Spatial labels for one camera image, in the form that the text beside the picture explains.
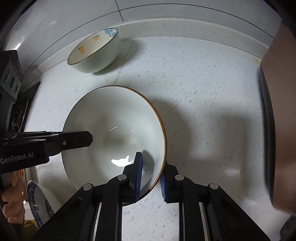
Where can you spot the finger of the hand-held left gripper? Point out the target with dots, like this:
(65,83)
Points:
(76,141)

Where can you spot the blue patterned bowl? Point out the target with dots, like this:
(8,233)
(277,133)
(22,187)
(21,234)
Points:
(39,204)

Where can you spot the rose gold rice cooker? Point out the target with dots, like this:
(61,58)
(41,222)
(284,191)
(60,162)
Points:
(284,115)

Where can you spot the person's left hand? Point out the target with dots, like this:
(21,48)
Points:
(12,201)

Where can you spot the pale bowl with blue print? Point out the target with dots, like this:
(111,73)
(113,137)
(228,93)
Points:
(97,60)

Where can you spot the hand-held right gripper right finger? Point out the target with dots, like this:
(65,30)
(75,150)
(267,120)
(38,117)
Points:
(164,187)

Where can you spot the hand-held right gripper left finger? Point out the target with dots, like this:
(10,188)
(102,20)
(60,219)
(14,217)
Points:
(138,173)

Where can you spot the white bowl with dark rim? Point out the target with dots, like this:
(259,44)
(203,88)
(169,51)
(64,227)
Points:
(111,120)

